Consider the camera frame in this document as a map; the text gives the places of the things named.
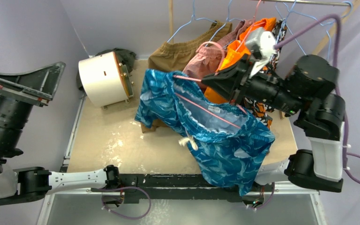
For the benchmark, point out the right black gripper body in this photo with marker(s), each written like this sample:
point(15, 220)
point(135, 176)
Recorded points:
point(240, 83)

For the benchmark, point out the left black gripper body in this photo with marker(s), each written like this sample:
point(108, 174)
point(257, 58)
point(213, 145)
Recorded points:
point(26, 97)

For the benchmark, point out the blue patterned shorts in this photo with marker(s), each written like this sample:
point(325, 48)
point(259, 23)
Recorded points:
point(227, 156)

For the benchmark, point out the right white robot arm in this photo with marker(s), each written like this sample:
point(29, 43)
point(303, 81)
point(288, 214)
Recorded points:
point(307, 91)

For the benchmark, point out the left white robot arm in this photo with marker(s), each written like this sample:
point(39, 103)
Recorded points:
point(34, 183)

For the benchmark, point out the pink shorts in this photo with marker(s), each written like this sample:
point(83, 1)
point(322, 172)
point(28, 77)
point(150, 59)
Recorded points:
point(208, 59)

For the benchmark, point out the orange shorts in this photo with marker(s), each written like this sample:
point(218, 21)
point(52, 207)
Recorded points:
point(235, 50)

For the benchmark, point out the camouflage patterned shorts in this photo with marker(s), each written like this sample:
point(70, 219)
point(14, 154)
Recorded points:
point(259, 110)

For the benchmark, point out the brown shorts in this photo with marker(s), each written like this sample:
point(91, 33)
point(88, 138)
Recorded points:
point(174, 57)

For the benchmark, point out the white cylindrical drum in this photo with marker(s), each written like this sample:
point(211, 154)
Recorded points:
point(105, 79)

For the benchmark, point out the wooden rack pole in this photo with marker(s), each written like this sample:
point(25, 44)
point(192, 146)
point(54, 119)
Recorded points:
point(171, 21)

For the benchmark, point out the metal hanging rod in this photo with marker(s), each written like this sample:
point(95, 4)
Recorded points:
point(314, 2)

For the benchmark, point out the wooden diagonal rack bar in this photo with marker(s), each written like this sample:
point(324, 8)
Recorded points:
point(328, 41)

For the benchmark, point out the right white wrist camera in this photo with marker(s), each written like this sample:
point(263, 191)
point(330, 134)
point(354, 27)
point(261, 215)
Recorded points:
point(260, 43)

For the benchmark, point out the blue wire hanger left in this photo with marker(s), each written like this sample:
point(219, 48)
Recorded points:
point(193, 18)

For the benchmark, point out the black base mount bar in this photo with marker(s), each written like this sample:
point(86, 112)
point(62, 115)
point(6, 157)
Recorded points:
point(134, 187)

